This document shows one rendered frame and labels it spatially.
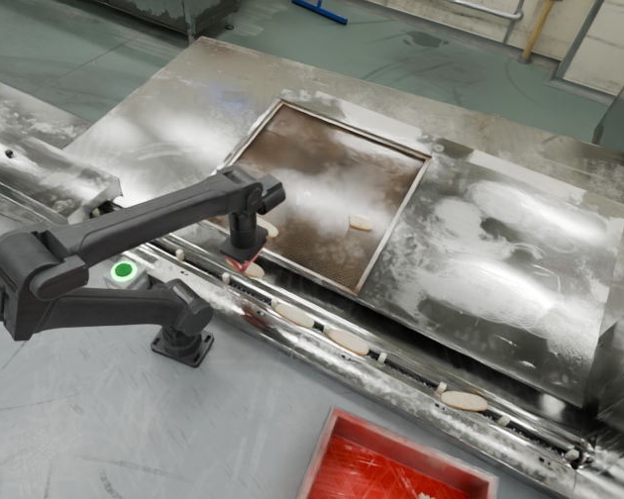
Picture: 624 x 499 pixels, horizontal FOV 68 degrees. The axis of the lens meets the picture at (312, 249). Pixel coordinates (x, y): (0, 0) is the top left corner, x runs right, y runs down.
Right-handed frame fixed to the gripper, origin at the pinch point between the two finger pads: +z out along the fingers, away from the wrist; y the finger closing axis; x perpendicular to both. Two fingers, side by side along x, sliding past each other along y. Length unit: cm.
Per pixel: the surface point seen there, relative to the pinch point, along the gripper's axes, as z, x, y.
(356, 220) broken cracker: 1.6, -15.2, 28.0
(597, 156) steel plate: 15, -72, 117
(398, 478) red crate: 11, -50, -21
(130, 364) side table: 11.2, 10.7, -29.4
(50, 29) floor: 97, 294, 163
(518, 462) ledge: 8, -69, -7
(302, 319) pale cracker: 8.0, -16.5, -1.3
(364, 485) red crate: 11, -44, -25
